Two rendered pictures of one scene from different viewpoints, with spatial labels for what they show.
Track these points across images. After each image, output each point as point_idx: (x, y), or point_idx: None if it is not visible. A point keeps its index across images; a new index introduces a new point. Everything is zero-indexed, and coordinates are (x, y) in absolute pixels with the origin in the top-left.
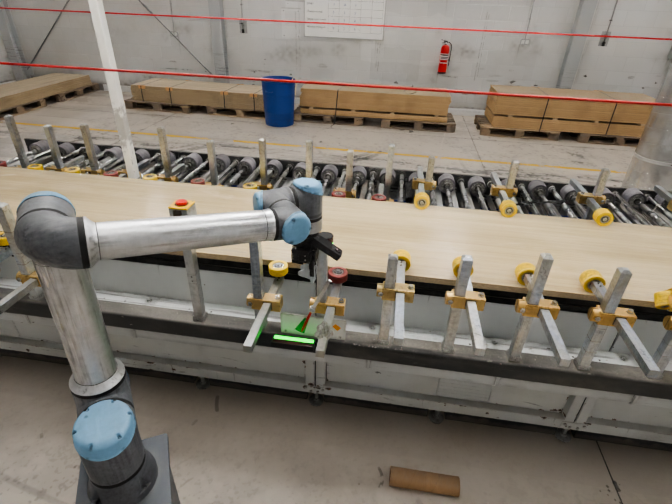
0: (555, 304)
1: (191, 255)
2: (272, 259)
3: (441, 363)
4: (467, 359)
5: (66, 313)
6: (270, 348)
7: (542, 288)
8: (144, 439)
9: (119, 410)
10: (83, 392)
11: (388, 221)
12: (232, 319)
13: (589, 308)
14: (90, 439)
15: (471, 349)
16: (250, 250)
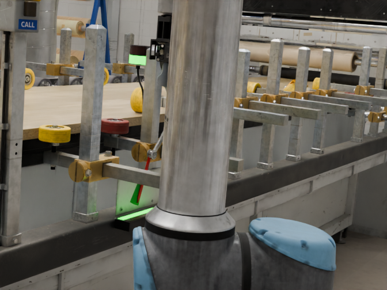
0: (283, 92)
1: (23, 96)
2: (31, 128)
3: (238, 193)
4: (252, 178)
5: (238, 52)
6: (87, 267)
7: (280, 75)
8: None
9: (277, 220)
10: (228, 223)
11: (30, 97)
12: (44, 229)
13: (289, 95)
14: (321, 237)
15: (241, 173)
16: (96, 71)
